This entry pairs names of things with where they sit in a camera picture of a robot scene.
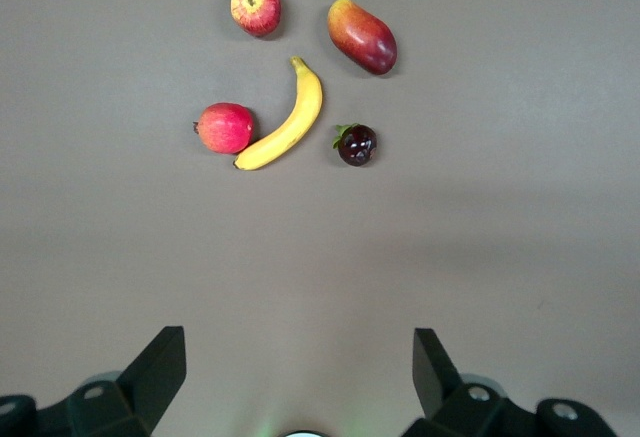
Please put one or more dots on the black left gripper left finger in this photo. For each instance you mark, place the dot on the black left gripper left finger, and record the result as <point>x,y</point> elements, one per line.
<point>145,382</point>

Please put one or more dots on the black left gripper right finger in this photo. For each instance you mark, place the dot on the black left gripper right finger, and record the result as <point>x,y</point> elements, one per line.
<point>440,392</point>

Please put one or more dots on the yellow banana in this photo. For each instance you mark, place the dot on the yellow banana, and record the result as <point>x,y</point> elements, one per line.
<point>300,122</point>

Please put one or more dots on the red yellow striped apple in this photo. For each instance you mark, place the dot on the red yellow striped apple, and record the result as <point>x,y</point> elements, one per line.
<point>256,7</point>

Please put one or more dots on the dark purple mangosteen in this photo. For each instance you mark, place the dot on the dark purple mangosteen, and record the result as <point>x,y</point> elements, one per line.
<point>356,146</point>

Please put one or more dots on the red pomegranate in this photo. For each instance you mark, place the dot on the red pomegranate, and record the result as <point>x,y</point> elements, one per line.
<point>226,128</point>

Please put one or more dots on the red yellow mango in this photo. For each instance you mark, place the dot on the red yellow mango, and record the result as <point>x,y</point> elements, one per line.
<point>362,37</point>

